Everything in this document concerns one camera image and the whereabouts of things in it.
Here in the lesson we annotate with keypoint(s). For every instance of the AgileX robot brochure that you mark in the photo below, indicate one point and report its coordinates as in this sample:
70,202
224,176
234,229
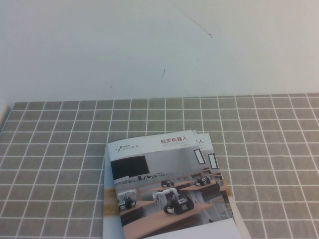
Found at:
211,159
162,179

